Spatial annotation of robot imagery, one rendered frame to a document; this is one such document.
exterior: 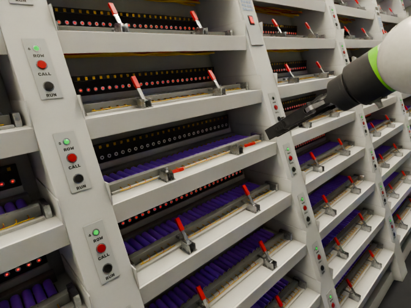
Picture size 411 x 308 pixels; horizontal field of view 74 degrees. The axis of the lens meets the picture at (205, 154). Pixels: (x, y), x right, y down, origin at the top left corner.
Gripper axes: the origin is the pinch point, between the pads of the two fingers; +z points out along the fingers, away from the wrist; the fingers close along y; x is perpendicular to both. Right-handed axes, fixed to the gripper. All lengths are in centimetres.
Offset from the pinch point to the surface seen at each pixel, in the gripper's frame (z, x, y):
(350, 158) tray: 21, -21, 69
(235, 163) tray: 17.2, -2.9, -4.0
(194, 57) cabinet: 27, 41, 10
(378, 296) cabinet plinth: 39, -88, 67
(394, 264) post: 36, -83, 88
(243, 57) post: 12.9, 30.8, 17.8
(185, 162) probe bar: 20.3, 2.7, -18.6
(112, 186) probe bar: 20.2, 2.9, -39.8
